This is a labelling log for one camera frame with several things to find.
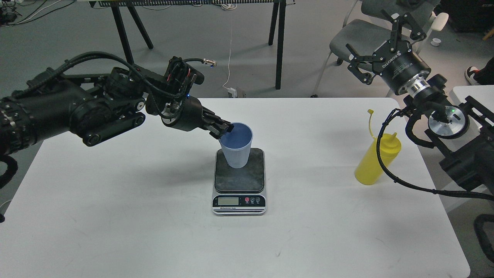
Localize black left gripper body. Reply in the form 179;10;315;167
161;97;215;132

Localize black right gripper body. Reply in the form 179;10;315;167
372;40;431;95

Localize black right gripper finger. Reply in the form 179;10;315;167
345;43;377;85
381;9;427;51

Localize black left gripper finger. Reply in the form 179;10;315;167
208;127;228;139
203;109;233;132

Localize blue plastic cup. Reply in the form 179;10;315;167
219;122;254;169

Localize yellow squeeze bottle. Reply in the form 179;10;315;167
354;109;402;185

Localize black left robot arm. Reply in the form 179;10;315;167
0;51;233;188

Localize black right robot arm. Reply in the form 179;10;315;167
346;10;493;201

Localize digital kitchen scale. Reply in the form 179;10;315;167
211;148;267;216

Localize small white spool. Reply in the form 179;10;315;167
430;37;442;46

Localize grey office chair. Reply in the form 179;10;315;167
314;0;449;93

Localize person's shoe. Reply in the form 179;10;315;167
464;66;480;86

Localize white side table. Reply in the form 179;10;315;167
449;85;494;116

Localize black trestle table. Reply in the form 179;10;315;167
89;0;288;90

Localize white charger with cable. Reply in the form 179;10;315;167
220;4;237;97

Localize cables on floor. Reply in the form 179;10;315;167
0;0;74;27

